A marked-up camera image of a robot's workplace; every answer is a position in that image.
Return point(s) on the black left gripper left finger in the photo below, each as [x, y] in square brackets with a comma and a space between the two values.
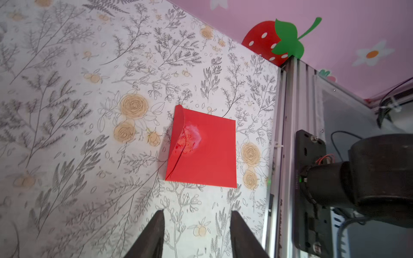
[150, 242]

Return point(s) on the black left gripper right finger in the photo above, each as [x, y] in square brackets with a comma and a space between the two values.
[244, 243]

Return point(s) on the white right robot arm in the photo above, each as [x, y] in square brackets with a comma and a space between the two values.
[376, 180]

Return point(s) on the red envelope near right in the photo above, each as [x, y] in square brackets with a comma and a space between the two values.
[202, 150]

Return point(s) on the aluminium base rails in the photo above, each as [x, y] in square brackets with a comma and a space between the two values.
[295, 110]

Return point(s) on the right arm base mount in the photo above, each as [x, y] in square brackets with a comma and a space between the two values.
[312, 226]

